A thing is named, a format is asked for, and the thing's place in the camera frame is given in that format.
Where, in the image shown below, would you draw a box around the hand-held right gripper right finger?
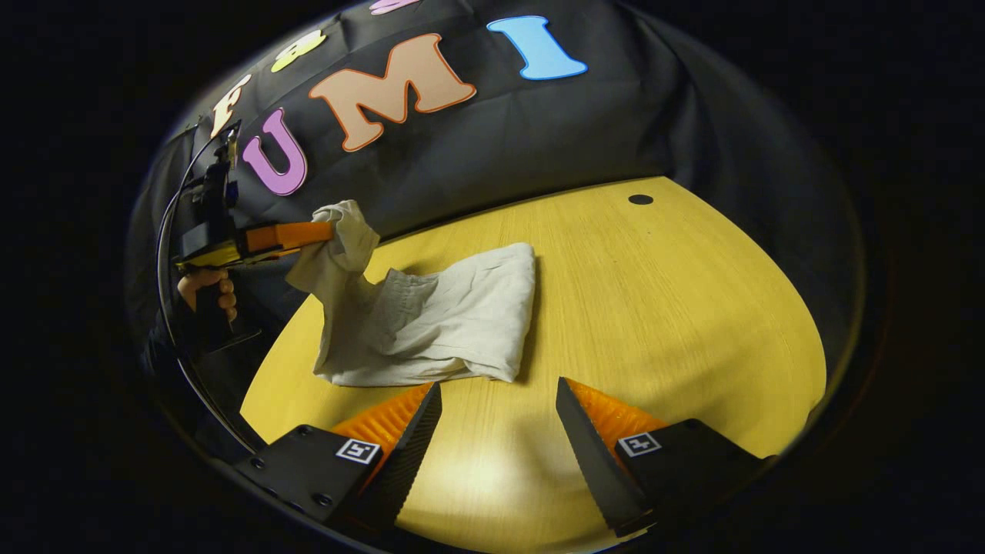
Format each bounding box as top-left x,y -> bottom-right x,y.
556,377 -> 776,538

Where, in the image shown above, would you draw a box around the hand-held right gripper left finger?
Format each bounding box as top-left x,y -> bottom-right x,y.
233,382 -> 443,532

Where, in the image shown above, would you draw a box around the white jeans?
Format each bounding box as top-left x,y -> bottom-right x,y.
286,200 -> 537,387

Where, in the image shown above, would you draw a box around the black backdrop cloth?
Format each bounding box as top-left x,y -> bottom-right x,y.
127,0 -> 866,370

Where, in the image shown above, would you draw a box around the black cable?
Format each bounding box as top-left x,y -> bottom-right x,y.
155,132 -> 259,455

